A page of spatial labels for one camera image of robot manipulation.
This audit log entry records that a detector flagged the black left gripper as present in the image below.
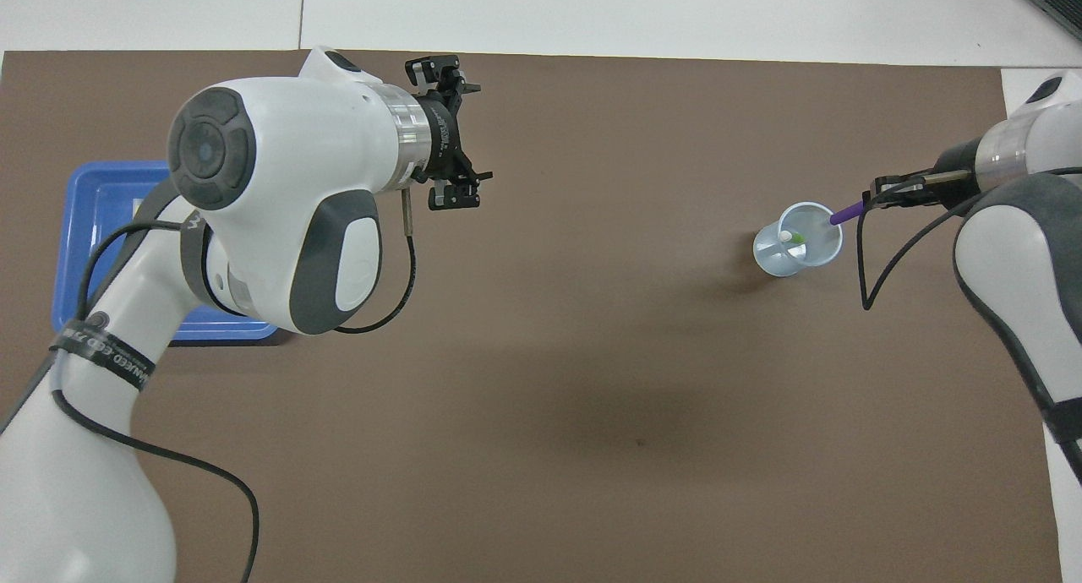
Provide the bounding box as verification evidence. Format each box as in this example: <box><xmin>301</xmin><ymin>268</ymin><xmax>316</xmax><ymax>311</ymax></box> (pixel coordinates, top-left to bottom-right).
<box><xmin>404</xmin><ymin>55</ymin><xmax>494</xmax><ymax>210</ymax></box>

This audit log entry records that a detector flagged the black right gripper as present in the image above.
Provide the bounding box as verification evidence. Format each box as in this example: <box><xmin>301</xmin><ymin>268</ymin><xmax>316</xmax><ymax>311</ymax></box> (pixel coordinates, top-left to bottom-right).
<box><xmin>864</xmin><ymin>139</ymin><xmax>981</xmax><ymax>210</ymax></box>

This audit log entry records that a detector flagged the clear plastic cup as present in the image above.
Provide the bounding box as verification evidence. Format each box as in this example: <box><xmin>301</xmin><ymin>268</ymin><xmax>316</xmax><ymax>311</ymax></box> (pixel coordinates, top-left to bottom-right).
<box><xmin>752</xmin><ymin>201</ymin><xmax>844</xmax><ymax>278</ymax></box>

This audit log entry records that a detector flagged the brown table mat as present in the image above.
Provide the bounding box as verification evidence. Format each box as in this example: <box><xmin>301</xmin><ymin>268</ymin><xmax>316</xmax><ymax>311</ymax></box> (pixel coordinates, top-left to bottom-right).
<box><xmin>0</xmin><ymin>49</ymin><xmax>1064</xmax><ymax>583</ymax></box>

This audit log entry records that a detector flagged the blue plastic tray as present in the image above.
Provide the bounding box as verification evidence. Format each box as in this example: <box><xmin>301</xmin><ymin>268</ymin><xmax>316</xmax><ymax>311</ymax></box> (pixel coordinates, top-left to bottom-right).
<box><xmin>52</xmin><ymin>160</ymin><xmax>284</xmax><ymax>344</ymax></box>

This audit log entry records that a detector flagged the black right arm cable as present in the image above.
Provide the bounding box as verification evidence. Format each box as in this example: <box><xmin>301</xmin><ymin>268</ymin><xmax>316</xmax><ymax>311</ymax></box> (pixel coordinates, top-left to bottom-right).
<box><xmin>855</xmin><ymin>169</ymin><xmax>1082</xmax><ymax>312</ymax></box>

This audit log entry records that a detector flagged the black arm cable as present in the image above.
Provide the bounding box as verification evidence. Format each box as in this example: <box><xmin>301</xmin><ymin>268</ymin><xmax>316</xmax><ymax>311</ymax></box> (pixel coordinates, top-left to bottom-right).
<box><xmin>49</xmin><ymin>186</ymin><xmax>419</xmax><ymax>583</ymax></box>
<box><xmin>855</xmin><ymin>169</ymin><xmax>1082</xmax><ymax>312</ymax></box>

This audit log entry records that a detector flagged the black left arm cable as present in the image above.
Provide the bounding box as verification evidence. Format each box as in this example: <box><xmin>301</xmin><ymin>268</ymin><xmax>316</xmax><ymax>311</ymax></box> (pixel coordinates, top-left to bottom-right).
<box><xmin>49</xmin><ymin>186</ymin><xmax>419</xmax><ymax>583</ymax></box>

